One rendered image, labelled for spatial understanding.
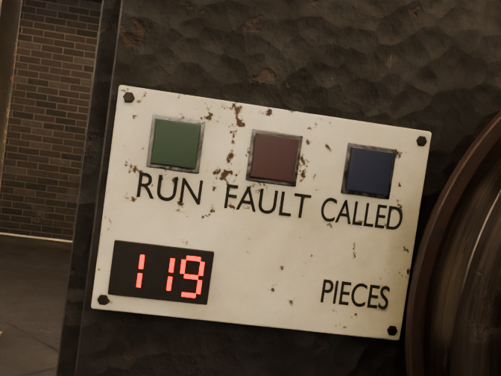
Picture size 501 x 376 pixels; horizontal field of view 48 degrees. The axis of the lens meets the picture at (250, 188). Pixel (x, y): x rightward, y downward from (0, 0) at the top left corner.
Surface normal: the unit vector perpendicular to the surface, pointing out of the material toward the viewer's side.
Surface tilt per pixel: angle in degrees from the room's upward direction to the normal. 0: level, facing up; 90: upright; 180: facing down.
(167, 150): 90
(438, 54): 90
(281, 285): 90
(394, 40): 90
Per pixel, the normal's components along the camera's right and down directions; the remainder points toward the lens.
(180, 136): 0.11, 0.07
